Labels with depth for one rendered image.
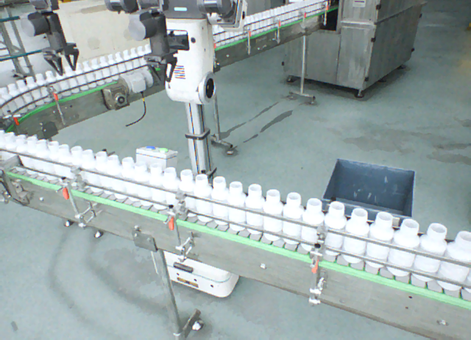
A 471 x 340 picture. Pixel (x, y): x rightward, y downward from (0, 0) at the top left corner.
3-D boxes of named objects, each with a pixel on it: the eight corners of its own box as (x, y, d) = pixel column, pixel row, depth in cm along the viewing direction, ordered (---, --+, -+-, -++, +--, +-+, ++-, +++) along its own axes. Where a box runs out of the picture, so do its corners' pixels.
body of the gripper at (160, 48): (179, 55, 112) (176, 30, 108) (160, 63, 104) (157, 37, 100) (162, 54, 114) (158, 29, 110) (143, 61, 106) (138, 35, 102)
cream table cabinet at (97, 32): (135, 74, 576) (117, -6, 511) (158, 82, 539) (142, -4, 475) (71, 95, 510) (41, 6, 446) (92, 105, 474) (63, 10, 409)
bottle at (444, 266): (458, 296, 88) (479, 249, 79) (431, 284, 91) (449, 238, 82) (464, 280, 92) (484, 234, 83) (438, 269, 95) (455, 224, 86)
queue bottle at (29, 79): (44, 101, 218) (34, 75, 209) (45, 104, 213) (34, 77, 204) (33, 104, 215) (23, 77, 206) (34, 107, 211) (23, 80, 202)
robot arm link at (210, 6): (229, -5, 137) (216, -4, 139) (218, -16, 128) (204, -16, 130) (227, 20, 138) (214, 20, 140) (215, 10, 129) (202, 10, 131)
